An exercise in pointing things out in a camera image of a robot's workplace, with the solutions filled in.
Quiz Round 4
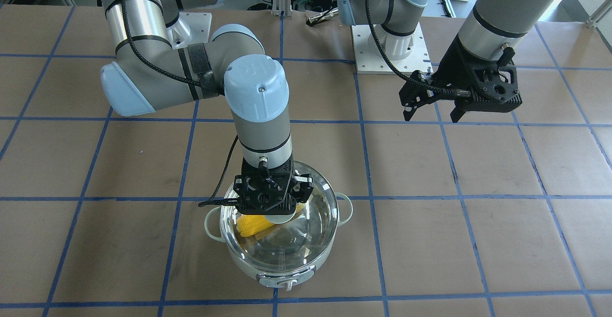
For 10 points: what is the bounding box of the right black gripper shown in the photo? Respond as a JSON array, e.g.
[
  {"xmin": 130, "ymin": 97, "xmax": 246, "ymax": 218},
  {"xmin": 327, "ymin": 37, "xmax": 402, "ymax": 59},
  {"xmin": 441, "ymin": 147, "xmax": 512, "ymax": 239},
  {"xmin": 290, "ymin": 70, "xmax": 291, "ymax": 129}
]
[{"xmin": 233, "ymin": 157, "xmax": 314, "ymax": 215}]

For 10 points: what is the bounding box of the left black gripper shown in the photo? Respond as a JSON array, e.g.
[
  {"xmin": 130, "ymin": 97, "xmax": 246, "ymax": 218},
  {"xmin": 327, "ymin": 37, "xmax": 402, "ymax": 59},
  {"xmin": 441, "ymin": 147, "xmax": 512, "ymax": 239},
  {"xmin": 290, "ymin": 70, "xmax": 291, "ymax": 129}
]
[{"xmin": 399, "ymin": 37, "xmax": 523, "ymax": 123}]

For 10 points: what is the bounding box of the yellow corn cob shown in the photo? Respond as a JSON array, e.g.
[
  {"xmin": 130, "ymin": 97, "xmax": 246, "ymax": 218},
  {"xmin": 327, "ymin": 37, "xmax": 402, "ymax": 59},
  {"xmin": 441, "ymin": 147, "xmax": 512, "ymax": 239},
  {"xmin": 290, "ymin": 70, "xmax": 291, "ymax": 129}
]
[{"xmin": 236, "ymin": 203, "xmax": 306, "ymax": 237}]

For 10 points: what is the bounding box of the pale green cooking pot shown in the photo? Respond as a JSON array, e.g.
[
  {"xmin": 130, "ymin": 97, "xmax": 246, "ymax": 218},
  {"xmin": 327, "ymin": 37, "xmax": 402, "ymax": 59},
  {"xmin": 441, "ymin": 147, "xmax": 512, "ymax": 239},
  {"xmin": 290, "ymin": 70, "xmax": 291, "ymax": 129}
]
[{"xmin": 204, "ymin": 160, "xmax": 354, "ymax": 291}]

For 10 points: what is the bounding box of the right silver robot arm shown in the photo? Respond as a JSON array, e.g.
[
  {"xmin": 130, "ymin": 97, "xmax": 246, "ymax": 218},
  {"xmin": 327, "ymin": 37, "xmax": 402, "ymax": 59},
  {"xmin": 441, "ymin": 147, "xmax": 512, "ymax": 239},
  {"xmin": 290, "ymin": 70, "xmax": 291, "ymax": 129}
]
[{"xmin": 100, "ymin": 0, "xmax": 314, "ymax": 216}]

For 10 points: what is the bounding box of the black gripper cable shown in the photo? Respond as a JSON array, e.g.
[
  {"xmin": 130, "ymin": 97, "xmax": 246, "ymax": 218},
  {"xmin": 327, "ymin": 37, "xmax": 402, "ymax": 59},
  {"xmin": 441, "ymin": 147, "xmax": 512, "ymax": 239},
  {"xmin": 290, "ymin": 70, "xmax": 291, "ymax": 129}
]
[{"xmin": 365, "ymin": 0, "xmax": 474, "ymax": 98}]

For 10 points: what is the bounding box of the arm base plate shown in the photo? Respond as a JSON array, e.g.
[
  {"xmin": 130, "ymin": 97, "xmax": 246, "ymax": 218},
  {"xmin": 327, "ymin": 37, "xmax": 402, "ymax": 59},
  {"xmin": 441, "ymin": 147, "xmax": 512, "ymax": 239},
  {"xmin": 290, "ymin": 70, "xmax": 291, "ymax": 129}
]
[
  {"xmin": 350, "ymin": 23, "xmax": 433, "ymax": 75},
  {"xmin": 166, "ymin": 12, "xmax": 212, "ymax": 49}
]

